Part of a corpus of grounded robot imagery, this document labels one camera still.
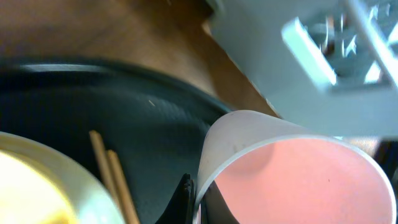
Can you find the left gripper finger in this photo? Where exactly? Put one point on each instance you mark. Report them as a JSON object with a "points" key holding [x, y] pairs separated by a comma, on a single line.
{"points": [[180, 207]]}

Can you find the pink cup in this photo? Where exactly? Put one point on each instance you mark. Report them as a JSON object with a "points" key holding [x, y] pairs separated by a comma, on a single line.
{"points": [[264, 169]]}

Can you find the yellow bowl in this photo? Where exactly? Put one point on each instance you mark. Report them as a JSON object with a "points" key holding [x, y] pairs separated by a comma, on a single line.
{"points": [[42, 185]]}

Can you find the grey dishwasher rack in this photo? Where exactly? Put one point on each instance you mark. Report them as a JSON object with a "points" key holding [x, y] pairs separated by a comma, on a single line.
{"points": [[330, 66]]}

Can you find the wooden chopstick right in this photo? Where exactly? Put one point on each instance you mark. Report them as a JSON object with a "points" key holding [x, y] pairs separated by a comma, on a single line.
{"points": [[124, 195]]}

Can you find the wooden chopstick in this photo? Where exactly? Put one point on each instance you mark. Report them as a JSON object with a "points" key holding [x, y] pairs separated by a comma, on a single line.
{"points": [[124, 195], [103, 164]]}

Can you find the round black serving tray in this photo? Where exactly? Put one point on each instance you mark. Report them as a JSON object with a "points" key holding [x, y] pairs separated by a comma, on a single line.
{"points": [[156, 124]]}

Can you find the wooden chopstick left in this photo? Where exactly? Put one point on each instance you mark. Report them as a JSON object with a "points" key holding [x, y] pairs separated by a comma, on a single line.
{"points": [[103, 164]]}

